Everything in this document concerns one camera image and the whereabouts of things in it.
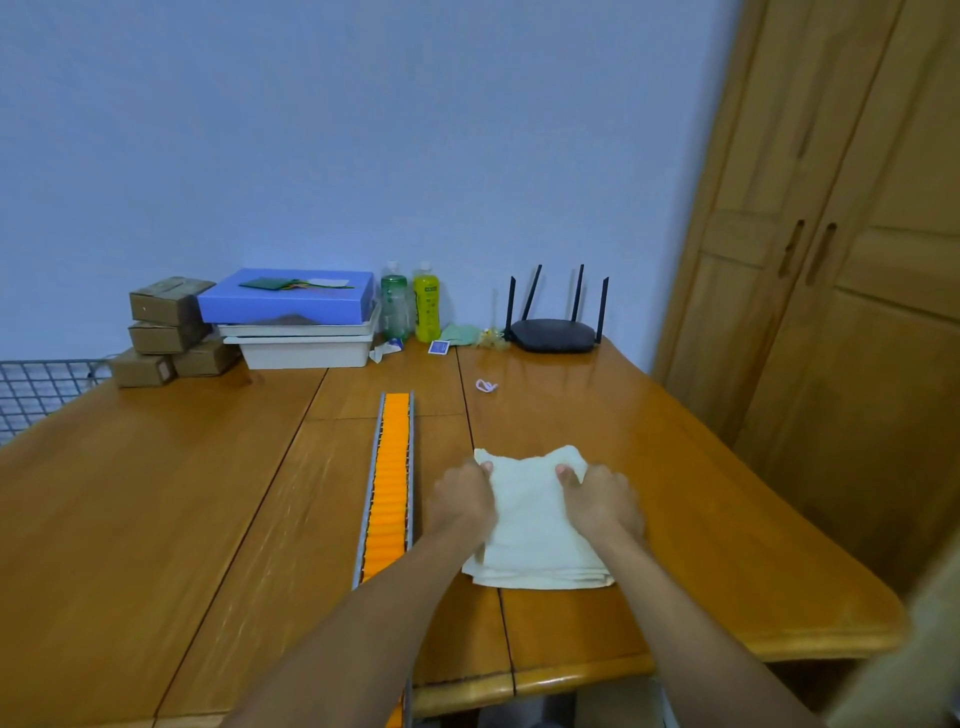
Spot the person's left hand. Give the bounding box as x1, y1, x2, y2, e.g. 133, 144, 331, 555
426, 459, 498, 546

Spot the person's right hand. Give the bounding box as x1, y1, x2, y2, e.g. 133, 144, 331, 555
555, 462, 648, 551

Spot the white towel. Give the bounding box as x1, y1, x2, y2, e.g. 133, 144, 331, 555
462, 445, 615, 591

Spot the person's right forearm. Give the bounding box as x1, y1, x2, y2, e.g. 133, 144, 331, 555
594, 531, 825, 728

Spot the person's left forearm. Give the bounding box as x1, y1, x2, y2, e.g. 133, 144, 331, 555
222, 522, 487, 728

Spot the grey tray of orange tiles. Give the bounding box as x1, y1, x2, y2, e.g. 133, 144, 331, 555
351, 390, 416, 728

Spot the black router with antennas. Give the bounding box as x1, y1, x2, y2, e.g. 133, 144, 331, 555
504, 264, 610, 354

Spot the yellow drink bottle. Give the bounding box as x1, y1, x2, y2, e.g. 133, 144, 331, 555
414, 261, 442, 345

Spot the green drink bottle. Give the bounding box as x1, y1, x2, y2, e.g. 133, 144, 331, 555
379, 261, 412, 343

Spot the white plastic bin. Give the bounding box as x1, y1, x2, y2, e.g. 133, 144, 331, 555
223, 330, 376, 371

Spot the blue flat box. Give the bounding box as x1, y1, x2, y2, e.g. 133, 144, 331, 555
197, 268, 376, 327

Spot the green paper piece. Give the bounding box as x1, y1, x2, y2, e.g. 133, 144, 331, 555
238, 276, 354, 292

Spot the brown cardboard box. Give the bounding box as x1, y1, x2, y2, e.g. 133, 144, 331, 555
129, 276, 217, 327
128, 321, 214, 356
172, 334, 243, 378
109, 349, 177, 389

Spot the wooden wardrobe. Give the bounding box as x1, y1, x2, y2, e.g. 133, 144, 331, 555
651, 0, 960, 601

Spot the metal wire rack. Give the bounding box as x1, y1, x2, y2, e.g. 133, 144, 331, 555
0, 358, 114, 448

